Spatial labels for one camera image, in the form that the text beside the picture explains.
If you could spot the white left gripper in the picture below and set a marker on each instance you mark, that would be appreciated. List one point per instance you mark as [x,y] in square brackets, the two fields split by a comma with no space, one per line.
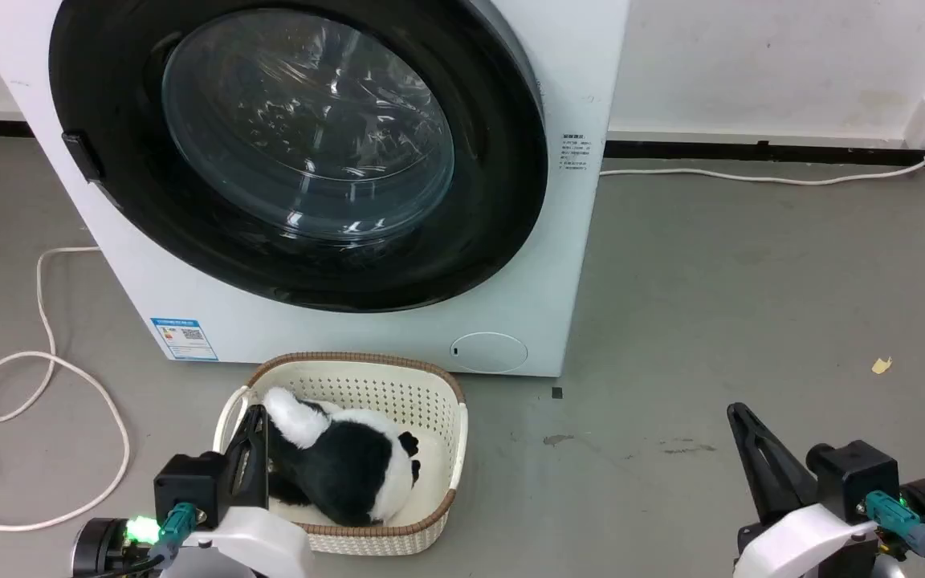
[258,542]

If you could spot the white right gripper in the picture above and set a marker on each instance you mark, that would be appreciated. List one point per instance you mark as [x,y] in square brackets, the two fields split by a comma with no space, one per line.
[804,542]

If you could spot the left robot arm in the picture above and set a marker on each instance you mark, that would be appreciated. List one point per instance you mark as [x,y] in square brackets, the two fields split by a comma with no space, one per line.
[99,547]

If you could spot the black round glass washer door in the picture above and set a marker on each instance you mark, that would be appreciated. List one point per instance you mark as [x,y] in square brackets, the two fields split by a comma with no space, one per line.
[310,136]

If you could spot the white washing machine body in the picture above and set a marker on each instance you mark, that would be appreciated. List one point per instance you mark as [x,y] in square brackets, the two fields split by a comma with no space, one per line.
[567,72]

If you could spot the black and white panda plush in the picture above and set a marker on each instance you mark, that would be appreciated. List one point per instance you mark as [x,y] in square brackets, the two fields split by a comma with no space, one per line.
[350,466]

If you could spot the cream laundry basket brown rim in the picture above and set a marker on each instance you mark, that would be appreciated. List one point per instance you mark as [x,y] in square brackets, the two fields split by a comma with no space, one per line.
[366,389]

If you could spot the blue energy label sticker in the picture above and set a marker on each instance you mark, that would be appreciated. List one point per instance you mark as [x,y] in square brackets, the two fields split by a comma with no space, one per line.
[184,339]

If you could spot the yellow paper scrap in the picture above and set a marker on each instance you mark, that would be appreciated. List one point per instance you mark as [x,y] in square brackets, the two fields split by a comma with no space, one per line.
[880,365]

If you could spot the oval drain filter cover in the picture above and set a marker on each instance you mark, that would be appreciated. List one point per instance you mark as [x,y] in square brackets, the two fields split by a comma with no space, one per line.
[489,352]

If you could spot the black text sticker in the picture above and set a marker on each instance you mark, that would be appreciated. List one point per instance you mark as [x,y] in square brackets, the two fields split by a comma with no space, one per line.
[574,152]

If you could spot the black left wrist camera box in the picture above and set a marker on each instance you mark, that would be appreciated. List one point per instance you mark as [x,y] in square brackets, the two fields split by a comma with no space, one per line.
[188,483]

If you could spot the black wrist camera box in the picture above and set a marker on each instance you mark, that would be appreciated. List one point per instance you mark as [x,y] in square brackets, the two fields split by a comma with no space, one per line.
[188,483]
[852,478]

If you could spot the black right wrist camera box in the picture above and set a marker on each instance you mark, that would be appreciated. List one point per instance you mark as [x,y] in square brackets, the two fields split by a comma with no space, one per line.
[852,478]

